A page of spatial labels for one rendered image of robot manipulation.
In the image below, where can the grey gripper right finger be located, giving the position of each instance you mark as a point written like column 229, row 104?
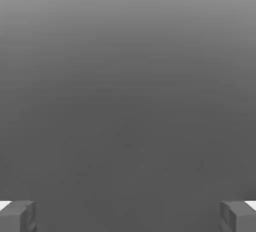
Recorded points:
column 240, row 216

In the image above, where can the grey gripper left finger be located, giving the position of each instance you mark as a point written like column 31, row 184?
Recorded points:
column 16, row 216

